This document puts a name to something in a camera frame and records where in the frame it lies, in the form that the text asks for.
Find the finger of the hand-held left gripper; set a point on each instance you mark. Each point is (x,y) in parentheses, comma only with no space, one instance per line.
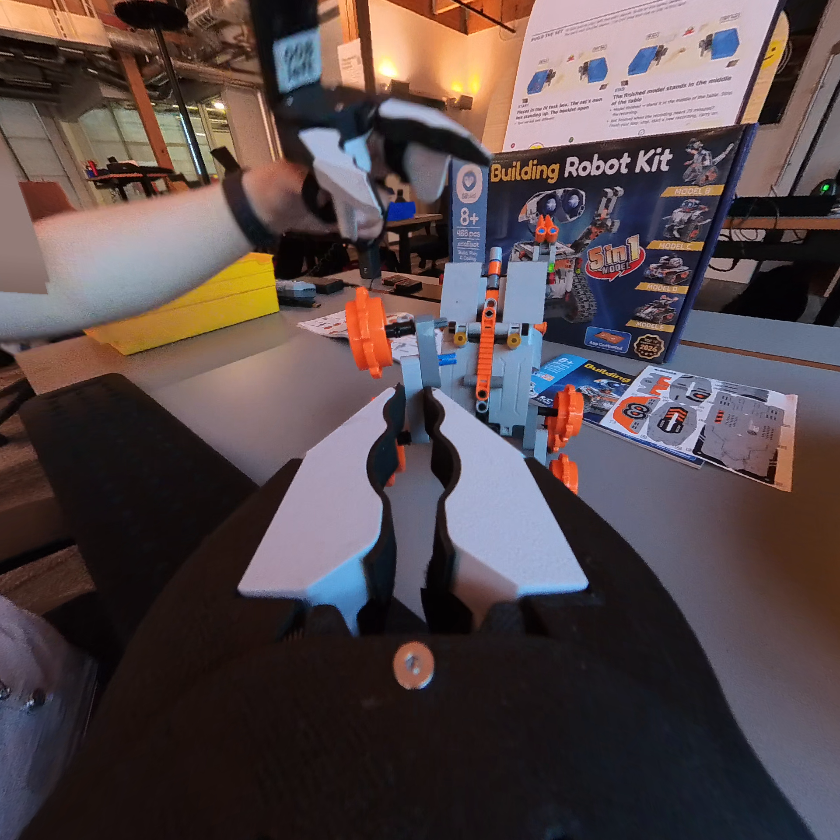
(344,184)
(426,128)

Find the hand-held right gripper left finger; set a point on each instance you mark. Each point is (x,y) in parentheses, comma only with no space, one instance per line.
(321,525)

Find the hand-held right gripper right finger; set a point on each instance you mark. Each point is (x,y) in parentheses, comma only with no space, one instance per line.
(512,525)

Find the grey toy robot model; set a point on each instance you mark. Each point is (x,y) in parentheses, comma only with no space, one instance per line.
(505,380)

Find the person's left forearm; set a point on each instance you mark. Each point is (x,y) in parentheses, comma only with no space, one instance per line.
(131,262)

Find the person's left hand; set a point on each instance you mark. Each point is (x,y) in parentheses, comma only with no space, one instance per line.
(282,197)

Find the small blue bin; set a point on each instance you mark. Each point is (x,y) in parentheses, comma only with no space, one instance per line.
(401,210)

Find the black wristband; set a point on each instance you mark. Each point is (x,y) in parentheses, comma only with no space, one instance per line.
(239,210)

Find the grey electronic module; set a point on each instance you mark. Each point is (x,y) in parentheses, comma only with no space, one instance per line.
(305,292)

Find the black flat device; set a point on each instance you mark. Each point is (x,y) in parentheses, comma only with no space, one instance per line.
(403,283)

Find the white instruction booklet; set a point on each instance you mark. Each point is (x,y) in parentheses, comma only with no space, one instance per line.
(325,325)

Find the blue cover booklet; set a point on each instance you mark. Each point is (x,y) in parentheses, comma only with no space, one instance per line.
(571,380)

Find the black disc stand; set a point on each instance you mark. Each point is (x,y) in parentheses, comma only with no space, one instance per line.
(151,13)

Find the yellow storage bin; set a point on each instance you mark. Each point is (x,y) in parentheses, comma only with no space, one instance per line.
(197,308)

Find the blue robot kit box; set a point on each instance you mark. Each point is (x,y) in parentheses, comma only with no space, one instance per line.
(610,216)

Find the white instruction poster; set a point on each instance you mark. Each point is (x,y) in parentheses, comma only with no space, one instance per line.
(643,65)

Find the sticker sheet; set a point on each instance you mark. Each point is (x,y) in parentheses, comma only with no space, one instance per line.
(735,426)

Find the person's light shirt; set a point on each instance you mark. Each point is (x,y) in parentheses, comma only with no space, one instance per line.
(39,722)

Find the yellow smiley poster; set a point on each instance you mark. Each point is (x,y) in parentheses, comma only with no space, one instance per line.
(774,59)

